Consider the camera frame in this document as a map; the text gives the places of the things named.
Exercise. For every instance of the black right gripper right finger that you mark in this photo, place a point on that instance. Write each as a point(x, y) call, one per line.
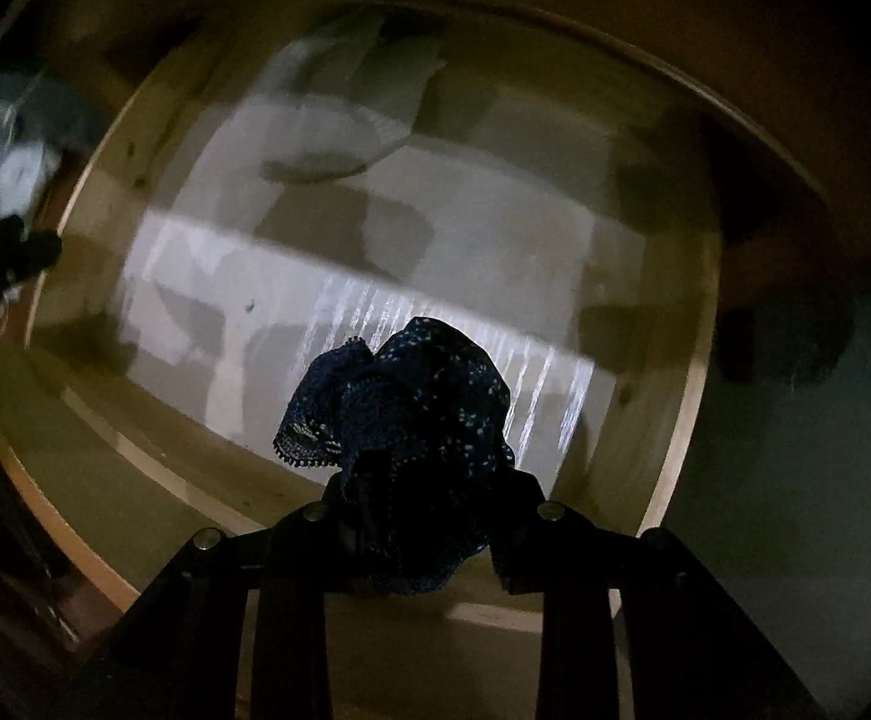
point(642, 605)

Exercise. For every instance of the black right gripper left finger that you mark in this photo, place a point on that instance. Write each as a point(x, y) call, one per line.
point(176, 652)

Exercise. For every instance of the dark blue lace underwear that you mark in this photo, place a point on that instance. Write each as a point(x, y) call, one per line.
point(413, 433)

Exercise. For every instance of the white drawer liner paper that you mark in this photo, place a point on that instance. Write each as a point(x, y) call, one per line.
point(291, 219)

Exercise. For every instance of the wooden drawer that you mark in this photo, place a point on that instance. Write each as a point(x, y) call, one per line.
point(118, 478)

